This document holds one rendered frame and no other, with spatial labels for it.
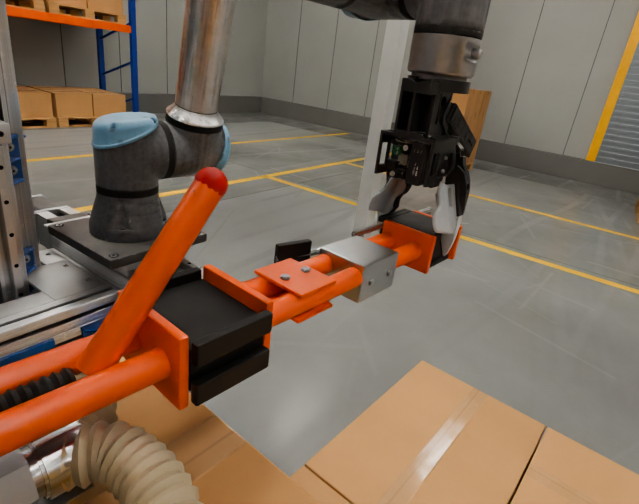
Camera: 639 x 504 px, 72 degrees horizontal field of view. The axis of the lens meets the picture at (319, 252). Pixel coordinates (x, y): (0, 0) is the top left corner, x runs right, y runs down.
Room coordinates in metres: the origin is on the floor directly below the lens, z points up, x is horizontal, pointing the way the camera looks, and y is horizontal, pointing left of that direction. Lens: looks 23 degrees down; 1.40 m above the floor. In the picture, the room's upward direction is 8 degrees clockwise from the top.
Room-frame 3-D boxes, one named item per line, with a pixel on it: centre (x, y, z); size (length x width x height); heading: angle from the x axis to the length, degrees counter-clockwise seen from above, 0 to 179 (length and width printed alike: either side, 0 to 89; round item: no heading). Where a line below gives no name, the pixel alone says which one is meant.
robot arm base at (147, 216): (0.85, 0.40, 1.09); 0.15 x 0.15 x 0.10
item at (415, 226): (0.56, -0.13, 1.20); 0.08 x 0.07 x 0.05; 142
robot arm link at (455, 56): (0.55, -0.11, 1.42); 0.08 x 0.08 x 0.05
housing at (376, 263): (0.46, -0.05, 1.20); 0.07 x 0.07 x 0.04; 52
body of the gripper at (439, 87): (0.55, -0.11, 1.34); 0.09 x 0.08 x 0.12; 142
